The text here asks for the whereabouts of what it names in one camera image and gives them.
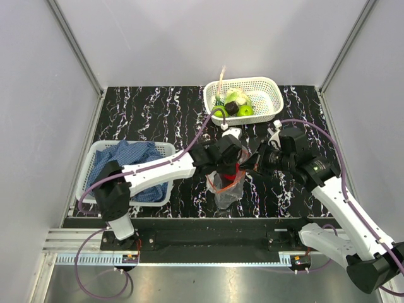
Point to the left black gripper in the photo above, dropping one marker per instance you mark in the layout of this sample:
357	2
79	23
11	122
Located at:
232	169

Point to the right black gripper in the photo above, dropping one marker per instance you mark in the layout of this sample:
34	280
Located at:
259	157

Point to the clear zip top bag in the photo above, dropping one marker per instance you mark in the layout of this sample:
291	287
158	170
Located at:
225	192

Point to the fake green apple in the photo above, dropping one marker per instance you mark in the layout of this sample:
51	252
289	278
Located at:
219	111
245	110

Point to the fake dark purple fruit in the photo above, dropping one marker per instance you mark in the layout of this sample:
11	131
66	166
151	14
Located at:
232	108

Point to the fake green onion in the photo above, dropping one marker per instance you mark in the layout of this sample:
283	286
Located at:
219	86

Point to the fake green white cabbage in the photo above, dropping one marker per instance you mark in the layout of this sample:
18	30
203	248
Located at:
237	95

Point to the fake red fruit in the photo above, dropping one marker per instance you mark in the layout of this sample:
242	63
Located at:
233	178

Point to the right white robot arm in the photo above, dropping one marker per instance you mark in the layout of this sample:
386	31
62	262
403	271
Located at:
370	257

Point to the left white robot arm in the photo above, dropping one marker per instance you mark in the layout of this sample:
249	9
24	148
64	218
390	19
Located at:
116	184

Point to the white perforated plastic basket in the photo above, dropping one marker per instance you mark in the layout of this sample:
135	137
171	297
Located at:
263	96

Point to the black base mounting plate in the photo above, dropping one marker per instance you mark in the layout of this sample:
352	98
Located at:
210	241

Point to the blue checkered cloth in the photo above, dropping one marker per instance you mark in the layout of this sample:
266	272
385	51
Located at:
126	153

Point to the white laundry basket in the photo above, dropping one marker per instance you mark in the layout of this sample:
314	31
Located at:
100	145

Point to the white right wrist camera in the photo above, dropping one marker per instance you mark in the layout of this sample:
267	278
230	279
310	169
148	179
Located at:
274	131

